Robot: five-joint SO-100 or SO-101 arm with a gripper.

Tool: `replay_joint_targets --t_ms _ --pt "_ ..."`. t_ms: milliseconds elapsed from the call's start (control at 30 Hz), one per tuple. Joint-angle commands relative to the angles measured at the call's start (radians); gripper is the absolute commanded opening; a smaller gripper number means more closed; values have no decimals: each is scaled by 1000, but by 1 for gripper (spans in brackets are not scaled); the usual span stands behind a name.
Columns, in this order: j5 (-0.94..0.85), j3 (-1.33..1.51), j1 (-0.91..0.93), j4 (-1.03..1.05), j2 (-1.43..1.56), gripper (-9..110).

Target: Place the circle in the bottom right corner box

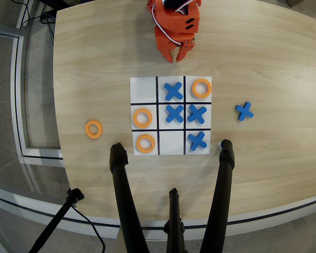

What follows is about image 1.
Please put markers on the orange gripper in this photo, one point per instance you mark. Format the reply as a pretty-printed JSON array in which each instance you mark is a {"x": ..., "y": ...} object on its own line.
[{"x": 166, "y": 40}]

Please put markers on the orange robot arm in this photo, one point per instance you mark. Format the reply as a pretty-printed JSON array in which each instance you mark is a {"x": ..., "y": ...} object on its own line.
[{"x": 153, "y": 10}]

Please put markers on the blue foam cross piece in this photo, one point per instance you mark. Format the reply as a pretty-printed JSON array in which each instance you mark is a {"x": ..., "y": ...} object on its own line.
[
  {"x": 244, "y": 111},
  {"x": 173, "y": 91},
  {"x": 175, "y": 114},
  {"x": 197, "y": 141},
  {"x": 197, "y": 114}
]

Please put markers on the white tic-tac-toe grid board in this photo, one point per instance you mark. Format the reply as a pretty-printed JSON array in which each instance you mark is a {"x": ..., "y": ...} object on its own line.
[{"x": 143, "y": 91}]

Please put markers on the small white paper tag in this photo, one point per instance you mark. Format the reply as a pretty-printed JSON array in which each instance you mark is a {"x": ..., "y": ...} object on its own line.
[{"x": 219, "y": 143}]

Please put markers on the short black tripod leg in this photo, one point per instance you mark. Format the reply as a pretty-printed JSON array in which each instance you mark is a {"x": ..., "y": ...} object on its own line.
[{"x": 175, "y": 216}]

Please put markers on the thin black stand leg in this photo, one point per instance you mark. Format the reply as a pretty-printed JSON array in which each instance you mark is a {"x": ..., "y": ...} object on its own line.
[{"x": 58, "y": 218}]

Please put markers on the grey metal glass frame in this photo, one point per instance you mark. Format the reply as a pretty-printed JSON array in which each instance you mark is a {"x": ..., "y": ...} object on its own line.
[{"x": 17, "y": 79}]

